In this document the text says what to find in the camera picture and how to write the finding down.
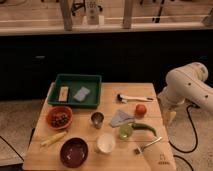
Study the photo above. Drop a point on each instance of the green plastic tray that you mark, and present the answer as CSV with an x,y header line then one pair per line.
x,y
74,82

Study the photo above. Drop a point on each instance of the green plastic cup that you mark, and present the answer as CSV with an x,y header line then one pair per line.
x,y
125,131

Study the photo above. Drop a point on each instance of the white handled brush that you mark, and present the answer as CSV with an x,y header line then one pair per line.
x,y
125,98

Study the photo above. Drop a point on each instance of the metal fork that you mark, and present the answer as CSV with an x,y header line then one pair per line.
x,y
140,149

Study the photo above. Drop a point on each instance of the grey folded cloth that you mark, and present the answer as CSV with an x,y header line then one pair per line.
x,y
121,118

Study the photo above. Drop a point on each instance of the blue sponge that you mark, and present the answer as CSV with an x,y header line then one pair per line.
x,y
81,94

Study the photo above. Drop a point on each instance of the red apple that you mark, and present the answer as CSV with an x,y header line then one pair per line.
x,y
140,110

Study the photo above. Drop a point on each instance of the small metal cup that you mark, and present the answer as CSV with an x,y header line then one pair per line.
x,y
97,119

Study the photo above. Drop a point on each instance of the wooden block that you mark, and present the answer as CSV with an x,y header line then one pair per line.
x,y
63,94

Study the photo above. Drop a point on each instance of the yellow corn cob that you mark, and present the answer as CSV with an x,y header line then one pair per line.
x,y
52,139

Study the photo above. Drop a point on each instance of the dark maroon bowl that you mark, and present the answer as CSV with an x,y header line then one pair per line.
x,y
74,152

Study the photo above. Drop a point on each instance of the white paper cup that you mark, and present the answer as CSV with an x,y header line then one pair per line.
x,y
105,143

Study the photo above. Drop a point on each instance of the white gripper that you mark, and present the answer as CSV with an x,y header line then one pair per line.
x,y
168,102

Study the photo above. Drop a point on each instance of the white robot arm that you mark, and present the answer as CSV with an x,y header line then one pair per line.
x,y
185,83

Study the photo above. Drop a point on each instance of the green chili pepper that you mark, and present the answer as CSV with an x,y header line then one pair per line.
x,y
142,126

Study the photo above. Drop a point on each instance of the orange bowl with grapes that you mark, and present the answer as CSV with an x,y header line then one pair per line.
x,y
59,117

